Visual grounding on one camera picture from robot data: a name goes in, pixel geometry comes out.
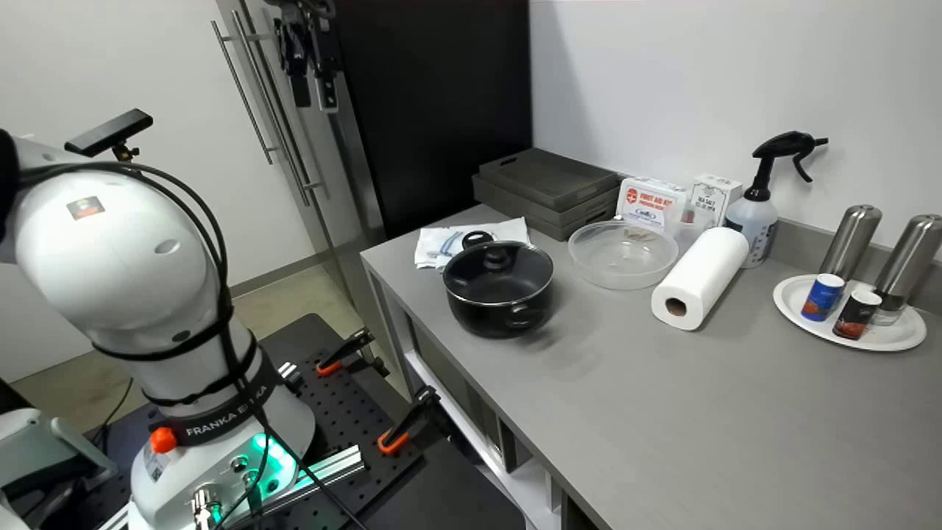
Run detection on glass pot lid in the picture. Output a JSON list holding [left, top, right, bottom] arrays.
[[444, 229, 554, 286]]

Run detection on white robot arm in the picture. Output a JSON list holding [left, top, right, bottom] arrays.
[[0, 136, 316, 530]]

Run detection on grey counter cabinet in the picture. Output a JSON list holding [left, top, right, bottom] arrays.
[[362, 232, 942, 530]]

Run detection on white folded dish towel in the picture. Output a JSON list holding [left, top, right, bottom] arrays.
[[413, 214, 540, 274]]

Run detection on black cooking pot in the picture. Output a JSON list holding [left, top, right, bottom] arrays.
[[441, 271, 554, 339]]

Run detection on dark grey stacked trays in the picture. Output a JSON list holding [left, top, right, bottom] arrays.
[[471, 146, 622, 242]]

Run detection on left orange black clamp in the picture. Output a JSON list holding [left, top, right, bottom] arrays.
[[316, 327, 375, 376]]

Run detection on orange black clamp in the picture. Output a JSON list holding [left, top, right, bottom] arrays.
[[316, 327, 375, 376], [375, 385, 438, 457]]

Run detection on clear glass bowl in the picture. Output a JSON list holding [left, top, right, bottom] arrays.
[[568, 220, 678, 292]]

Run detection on right orange black clamp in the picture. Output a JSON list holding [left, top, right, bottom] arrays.
[[375, 385, 438, 457]]

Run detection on red white first aid box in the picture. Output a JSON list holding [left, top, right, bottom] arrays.
[[615, 176, 685, 234]]

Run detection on black refrigerator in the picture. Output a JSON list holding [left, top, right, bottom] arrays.
[[297, 0, 532, 234]]

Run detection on black perforated robot table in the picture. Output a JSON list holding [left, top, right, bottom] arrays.
[[47, 315, 525, 530]]

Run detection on white paper towel roll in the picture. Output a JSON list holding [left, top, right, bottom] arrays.
[[652, 227, 747, 333]]

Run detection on small white box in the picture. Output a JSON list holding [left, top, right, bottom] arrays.
[[683, 173, 741, 229]]

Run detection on white spray bottle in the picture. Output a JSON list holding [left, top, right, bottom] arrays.
[[724, 128, 825, 262]]

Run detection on blue spice jar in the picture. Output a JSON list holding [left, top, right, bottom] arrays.
[[800, 274, 844, 320]]

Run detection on left steel shaker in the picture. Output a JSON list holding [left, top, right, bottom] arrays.
[[819, 202, 883, 279]]

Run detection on steel shaker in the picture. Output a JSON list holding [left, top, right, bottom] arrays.
[[875, 214, 942, 312], [819, 202, 883, 279]]

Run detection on red spice jar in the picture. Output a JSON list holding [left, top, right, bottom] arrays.
[[834, 287, 883, 339]]

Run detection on white oval plate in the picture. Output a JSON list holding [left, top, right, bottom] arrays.
[[772, 274, 928, 352]]

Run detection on right steel shaker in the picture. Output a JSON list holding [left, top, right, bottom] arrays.
[[875, 214, 942, 312]]

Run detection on black camera on mount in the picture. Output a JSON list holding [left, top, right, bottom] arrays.
[[67, 108, 154, 161]]

